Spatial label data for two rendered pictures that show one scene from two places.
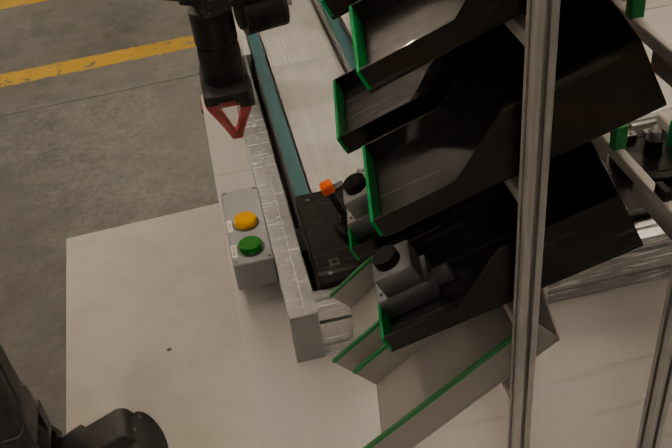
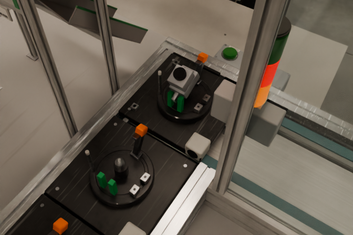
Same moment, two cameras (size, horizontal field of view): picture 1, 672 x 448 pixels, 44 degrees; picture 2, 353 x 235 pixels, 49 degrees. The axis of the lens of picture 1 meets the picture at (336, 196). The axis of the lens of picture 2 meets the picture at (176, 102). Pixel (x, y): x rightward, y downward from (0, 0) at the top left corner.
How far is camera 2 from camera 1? 1.55 m
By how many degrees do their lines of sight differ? 79
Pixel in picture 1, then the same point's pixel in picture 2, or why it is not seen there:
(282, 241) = (222, 69)
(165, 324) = (241, 41)
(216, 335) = (215, 50)
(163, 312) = not seen: hidden behind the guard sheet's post
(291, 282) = (188, 50)
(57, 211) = not seen: outside the picture
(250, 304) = not seen: hidden behind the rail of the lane
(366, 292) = (132, 39)
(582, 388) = (35, 121)
